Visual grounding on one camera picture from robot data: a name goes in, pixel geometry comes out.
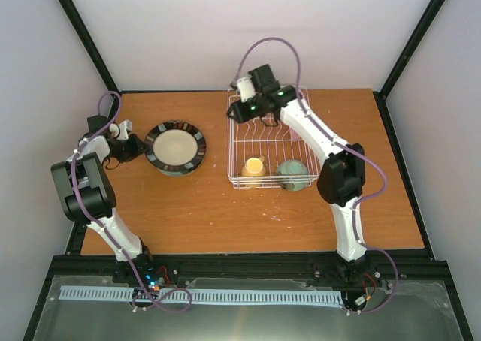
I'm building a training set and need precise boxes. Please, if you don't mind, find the white wire dish rack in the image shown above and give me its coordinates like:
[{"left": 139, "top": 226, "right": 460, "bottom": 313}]
[{"left": 226, "top": 86, "right": 322, "bottom": 190}]

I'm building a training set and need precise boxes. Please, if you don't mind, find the teal ceramic bowl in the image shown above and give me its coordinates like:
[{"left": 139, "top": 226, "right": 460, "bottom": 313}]
[{"left": 276, "top": 159, "right": 309, "bottom": 192}]

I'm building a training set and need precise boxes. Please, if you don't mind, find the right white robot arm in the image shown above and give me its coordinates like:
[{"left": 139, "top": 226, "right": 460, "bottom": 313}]
[{"left": 227, "top": 64, "right": 366, "bottom": 264}]

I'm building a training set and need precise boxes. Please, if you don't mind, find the yellow mug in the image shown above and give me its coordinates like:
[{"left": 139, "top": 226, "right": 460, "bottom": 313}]
[{"left": 241, "top": 156, "right": 265, "bottom": 188}]

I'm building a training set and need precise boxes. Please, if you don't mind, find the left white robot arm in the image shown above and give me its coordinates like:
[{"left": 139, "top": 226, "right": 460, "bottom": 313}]
[{"left": 50, "top": 115, "right": 156, "bottom": 283}]

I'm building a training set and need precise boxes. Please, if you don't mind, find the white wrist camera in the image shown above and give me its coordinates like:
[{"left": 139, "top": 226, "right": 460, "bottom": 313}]
[
  {"left": 109, "top": 119, "right": 132, "bottom": 140},
  {"left": 231, "top": 75, "right": 256, "bottom": 103}
]

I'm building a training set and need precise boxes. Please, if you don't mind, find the black aluminium frame rail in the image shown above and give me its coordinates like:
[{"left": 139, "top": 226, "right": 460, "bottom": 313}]
[{"left": 48, "top": 251, "right": 450, "bottom": 286}]

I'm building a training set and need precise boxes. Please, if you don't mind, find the light blue cable duct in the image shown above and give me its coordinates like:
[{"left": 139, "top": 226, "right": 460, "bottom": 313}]
[{"left": 58, "top": 285, "right": 343, "bottom": 308}]

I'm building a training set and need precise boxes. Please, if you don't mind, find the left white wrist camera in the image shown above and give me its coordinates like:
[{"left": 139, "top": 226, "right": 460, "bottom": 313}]
[{"left": 109, "top": 119, "right": 132, "bottom": 140}]

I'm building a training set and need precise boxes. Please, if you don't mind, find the teal bottom bowl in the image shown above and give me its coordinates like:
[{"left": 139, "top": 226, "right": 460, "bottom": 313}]
[{"left": 159, "top": 169, "right": 195, "bottom": 177}]

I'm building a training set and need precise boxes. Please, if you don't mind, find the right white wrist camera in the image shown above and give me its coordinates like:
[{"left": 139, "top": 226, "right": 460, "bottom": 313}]
[{"left": 231, "top": 75, "right": 256, "bottom": 103}]

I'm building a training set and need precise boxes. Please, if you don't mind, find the pink plate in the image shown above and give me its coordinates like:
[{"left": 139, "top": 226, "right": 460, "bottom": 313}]
[{"left": 289, "top": 128, "right": 301, "bottom": 142}]

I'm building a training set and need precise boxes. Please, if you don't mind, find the dark striped plate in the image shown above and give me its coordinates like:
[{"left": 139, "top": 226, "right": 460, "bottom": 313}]
[{"left": 144, "top": 120, "right": 207, "bottom": 171}]

